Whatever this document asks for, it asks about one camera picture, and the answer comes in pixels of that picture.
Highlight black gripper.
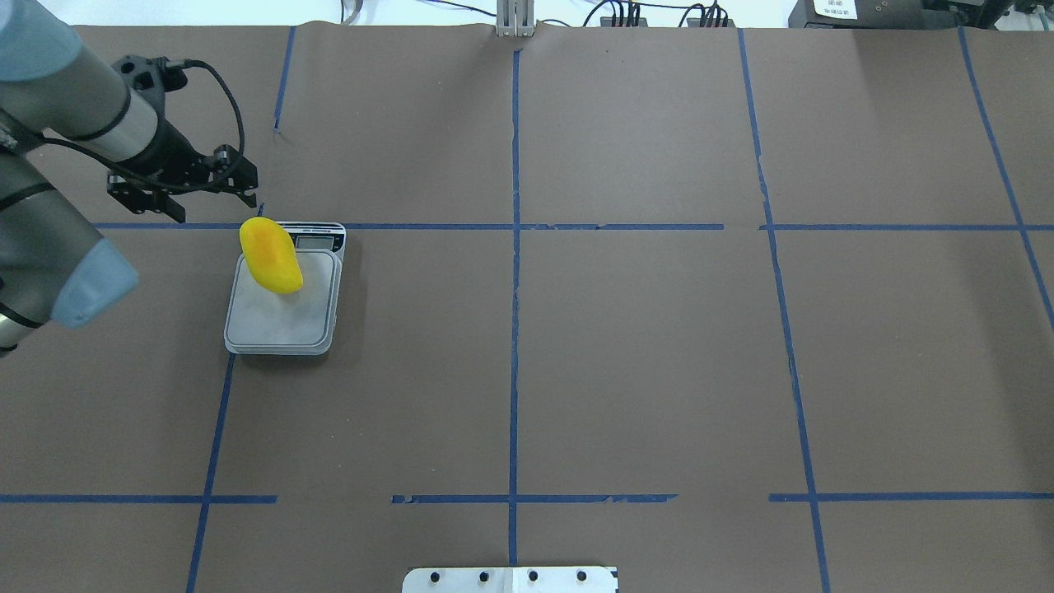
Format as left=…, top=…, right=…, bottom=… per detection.
left=108, top=119, right=259, bottom=224

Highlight yellow mango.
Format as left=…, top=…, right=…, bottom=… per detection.
left=240, top=217, right=304, bottom=294

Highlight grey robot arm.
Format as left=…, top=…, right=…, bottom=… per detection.
left=1, top=1, right=259, bottom=356

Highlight digital kitchen scale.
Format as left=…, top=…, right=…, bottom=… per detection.
left=223, top=222, right=346, bottom=356

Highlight black plug connectors left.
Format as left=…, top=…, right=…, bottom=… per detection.
left=583, top=1, right=647, bottom=29

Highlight black plug connectors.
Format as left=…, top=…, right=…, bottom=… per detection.
left=583, top=1, right=647, bottom=29
left=679, top=1, right=735, bottom=29

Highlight black plug connectors right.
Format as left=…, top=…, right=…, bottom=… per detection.
left=679, top=1, right=735, bottom=29

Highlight black box with label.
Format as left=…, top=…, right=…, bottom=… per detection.
left=787, top=1, right=957, bottom=29

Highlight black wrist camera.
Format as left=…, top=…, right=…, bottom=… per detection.
left=110, top=55, right=189, bottom=94

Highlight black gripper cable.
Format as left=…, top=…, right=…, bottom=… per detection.
left=33, top=58, right=246, bottom=178

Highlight aluminium frame post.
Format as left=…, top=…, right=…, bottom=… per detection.
left=496, top=0, right=536, bottom=38

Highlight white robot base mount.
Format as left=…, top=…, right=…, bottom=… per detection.
left=401, top=566, right=620, bottom=592

